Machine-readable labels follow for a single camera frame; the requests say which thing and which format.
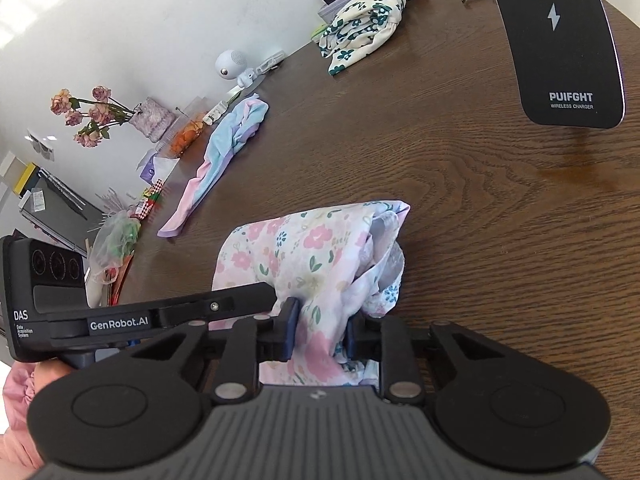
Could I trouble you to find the clear plastic food container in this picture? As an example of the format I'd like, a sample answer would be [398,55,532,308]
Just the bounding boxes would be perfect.
[167,110,206,157]

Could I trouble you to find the white plastic holder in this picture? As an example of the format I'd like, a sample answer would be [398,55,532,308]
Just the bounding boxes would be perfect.
[202,99,236,126]

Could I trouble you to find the grey appliance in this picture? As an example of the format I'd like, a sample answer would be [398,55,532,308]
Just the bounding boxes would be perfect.
[17,167,106,256]

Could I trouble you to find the small white device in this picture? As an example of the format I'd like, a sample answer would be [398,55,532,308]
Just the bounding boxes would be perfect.
[255,47,287,74]

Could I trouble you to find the pale pink sticks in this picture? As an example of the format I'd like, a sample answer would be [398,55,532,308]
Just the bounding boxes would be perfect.
[95,187,136,216]

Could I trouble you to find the white robot figurine lamp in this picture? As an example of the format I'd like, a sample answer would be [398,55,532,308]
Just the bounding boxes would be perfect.
[215,49,256,89]

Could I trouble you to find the pink floral garment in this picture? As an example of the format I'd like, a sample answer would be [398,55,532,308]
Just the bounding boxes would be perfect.
[209,201,412,387]

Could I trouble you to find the black wireless charger pad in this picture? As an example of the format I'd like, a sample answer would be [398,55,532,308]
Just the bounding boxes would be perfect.
[492,0,627,130]

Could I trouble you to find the white wall socket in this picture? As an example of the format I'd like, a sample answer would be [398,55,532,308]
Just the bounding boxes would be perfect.
[27,130,54,159]

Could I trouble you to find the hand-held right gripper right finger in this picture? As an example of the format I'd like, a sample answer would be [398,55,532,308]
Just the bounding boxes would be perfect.
[344,316,526,404]

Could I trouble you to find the yellow and black box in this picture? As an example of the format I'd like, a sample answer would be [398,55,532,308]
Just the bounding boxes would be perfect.
[10,162,39,196]

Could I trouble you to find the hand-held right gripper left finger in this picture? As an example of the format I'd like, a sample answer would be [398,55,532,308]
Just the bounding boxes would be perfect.
[131,298,301,404]

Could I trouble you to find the white cloth with green flowers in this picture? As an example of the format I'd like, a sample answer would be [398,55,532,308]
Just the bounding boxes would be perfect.
[319,0,407,79]

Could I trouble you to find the red patterned packet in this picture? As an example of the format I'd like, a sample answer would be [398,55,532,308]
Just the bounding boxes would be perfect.
[132,180,166,219]

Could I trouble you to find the pink and blue mesh shirt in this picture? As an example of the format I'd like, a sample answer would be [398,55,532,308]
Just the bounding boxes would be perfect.
[157,99,269,239]

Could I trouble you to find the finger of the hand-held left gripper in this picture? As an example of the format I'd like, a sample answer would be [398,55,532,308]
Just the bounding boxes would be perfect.
[150,282,277,329]

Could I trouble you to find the grey patterned tin box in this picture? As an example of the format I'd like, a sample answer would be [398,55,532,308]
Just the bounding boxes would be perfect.
[317,0,361,18]

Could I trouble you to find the clear plastic bag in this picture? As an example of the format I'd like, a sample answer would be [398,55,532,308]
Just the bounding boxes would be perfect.
[87,210,142,286]

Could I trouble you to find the pink textured vase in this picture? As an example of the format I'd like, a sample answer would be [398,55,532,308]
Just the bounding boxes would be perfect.
[129,97,177,142]

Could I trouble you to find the person's pink clothing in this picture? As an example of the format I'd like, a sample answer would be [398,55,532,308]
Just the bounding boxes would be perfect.
[0,360,68,472]

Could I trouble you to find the dried pink roses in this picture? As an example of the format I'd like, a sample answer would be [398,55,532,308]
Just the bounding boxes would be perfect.
[50,86,144,149]

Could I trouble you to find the purple tissue pack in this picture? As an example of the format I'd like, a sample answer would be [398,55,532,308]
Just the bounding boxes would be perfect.
[140,149,179,184]

